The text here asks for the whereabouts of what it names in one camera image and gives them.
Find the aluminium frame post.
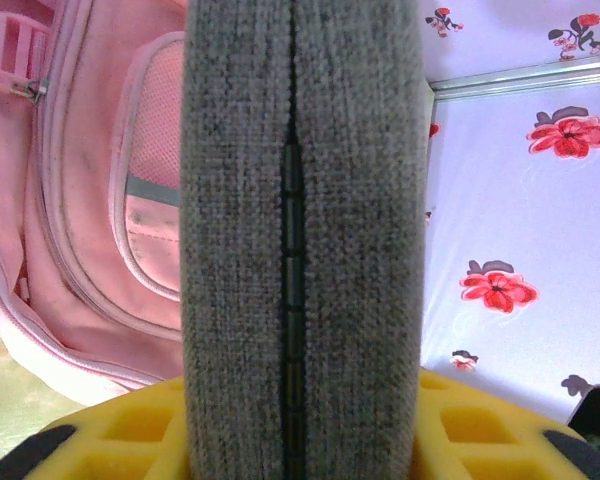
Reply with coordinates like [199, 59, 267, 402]
[427, 52, 600, 106]

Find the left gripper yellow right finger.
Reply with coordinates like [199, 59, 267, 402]
[412, 368, 600, 480]

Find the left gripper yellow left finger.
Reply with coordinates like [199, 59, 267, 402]
[0, 374, 189, 480]

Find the pink student backpack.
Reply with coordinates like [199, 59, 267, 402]
[0, 0, 189, 409]

